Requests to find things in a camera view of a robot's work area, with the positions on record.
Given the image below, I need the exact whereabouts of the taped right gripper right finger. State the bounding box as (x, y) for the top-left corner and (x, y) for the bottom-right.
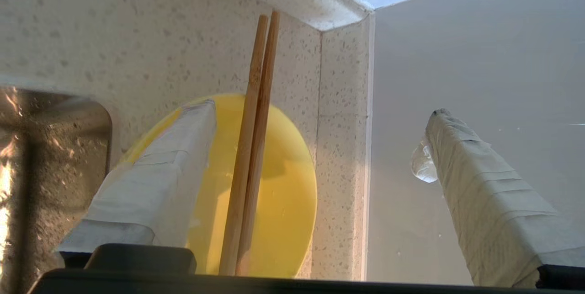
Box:
(425, 108), (585, 290)

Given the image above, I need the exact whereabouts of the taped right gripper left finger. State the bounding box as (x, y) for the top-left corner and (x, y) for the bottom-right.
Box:
(57, 99), (217, 268)

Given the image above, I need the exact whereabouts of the brown wooden chopstick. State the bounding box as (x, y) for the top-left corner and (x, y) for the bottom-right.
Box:
(235, 9), (281, 276)
(218, 14), (269, 276)

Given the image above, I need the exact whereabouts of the yellow bowl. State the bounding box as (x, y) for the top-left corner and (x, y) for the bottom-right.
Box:
(120, 94), (318, 278)

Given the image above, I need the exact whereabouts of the stainless steel sink basin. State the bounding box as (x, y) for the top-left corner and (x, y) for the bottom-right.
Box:
(0, 86), (113, 294)

